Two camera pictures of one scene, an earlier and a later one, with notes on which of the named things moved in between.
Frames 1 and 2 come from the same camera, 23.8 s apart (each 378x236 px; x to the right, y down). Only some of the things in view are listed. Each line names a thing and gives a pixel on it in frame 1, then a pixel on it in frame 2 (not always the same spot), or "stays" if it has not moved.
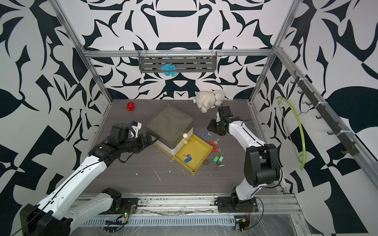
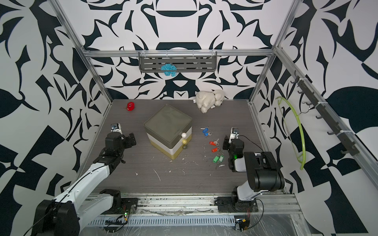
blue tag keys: x=189 y=158 to x=205 y=130
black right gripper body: x=216 y=127 to x=228 y=147
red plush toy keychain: x=130 y=106 stays
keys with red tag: x=215 y=143 stays
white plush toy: x=205 y=100 stays
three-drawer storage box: x=173 y=128 stays
